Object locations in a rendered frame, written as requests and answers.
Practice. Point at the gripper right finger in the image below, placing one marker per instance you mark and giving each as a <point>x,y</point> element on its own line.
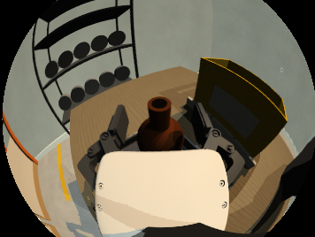
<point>210,138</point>

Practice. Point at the brown bottle with cream label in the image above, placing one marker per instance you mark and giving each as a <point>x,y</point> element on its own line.
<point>160,132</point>

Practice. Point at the orange divided crate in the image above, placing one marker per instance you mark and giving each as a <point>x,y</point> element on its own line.
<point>239,104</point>

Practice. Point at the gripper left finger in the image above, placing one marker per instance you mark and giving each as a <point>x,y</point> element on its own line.
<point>110,141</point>

